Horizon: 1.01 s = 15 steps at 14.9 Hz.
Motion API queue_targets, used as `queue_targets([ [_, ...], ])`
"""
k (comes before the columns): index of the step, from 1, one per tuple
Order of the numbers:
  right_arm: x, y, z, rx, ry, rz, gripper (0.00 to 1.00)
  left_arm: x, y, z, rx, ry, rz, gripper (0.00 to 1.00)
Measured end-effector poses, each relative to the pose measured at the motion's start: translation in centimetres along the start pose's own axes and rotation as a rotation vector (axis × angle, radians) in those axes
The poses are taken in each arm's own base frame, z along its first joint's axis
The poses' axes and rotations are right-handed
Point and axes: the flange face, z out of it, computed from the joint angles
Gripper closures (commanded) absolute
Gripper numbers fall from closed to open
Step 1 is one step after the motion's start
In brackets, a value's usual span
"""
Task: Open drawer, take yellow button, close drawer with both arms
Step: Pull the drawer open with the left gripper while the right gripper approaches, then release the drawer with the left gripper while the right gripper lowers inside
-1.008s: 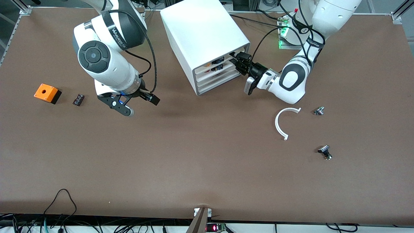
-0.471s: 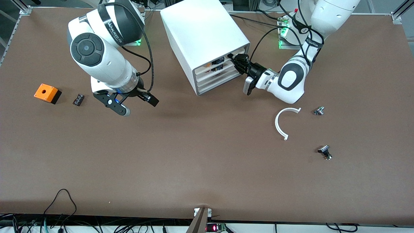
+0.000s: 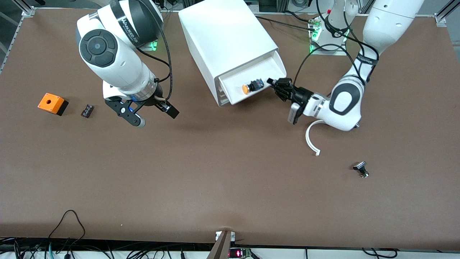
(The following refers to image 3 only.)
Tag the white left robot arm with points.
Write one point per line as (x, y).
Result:
(345, 104)

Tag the brown camera mounting pole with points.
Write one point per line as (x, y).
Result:
(221, 248)

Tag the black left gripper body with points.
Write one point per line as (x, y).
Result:
(301, 95)

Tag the small metal knob lower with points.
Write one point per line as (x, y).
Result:
(360, 167)

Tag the orange push button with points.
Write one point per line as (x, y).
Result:
(248, 88)

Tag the white curved plastic strip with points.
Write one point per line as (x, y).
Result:
(307, 138)

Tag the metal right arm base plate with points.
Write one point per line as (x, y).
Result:
(152, 46)

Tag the orange box with hole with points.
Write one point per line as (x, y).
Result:
(50, 102)

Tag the small device with red light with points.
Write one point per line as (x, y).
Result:
(237, 254)

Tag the small black electronic component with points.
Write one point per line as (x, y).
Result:
(87, 110)

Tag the black right camera bracket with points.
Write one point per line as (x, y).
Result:
(122, 109)

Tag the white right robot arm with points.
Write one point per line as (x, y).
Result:
(118, 68)

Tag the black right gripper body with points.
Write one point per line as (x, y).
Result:
(157, 102)

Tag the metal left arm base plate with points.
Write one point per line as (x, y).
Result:
(323, 52)

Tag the aluminium frame corner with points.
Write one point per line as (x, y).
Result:
(28, 11)
(441, 18)

